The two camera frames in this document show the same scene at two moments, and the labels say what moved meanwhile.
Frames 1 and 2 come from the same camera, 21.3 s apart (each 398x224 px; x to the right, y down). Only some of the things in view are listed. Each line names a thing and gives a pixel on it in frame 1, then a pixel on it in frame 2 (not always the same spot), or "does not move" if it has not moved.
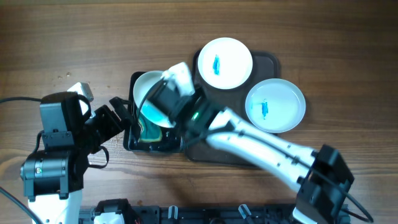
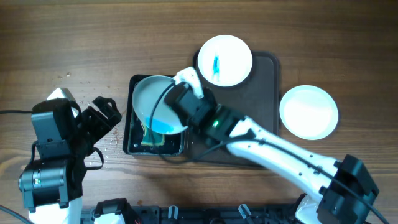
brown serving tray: (266, 65) does not move
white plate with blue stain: (225, 63) does not move
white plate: (275, 106) → (144, 93)
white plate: (144, 85) → (308, 112)
